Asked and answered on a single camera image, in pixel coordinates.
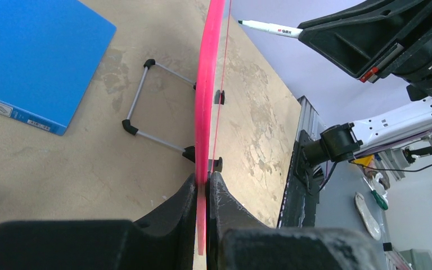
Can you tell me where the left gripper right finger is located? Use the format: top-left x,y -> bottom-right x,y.
206,172 -> 379,269

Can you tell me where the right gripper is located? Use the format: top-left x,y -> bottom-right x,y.
298,1 -> 432,83

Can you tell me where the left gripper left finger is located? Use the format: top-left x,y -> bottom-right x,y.
0,174 -> 196,269

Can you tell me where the white green marker pen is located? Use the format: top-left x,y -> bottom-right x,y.
238,20 -> 303,39

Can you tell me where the pink framed whiteboard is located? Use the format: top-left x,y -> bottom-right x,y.
194,1 -> 232,256

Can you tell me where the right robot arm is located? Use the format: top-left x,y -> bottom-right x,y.
299,1 -> 432,167

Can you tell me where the black whiteboard stand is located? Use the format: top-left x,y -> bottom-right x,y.
121,58 -> 226,173

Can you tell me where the white shoe sole object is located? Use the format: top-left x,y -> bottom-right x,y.
354,192 -> 381,241

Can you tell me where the blue folder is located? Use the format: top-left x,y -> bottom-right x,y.
0,1 -> 116,136

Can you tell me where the aluminium base frame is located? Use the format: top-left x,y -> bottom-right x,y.
276,96 -> 325,228

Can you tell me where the green handled screwdriver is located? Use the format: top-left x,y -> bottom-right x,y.
366,181 -> 389,210

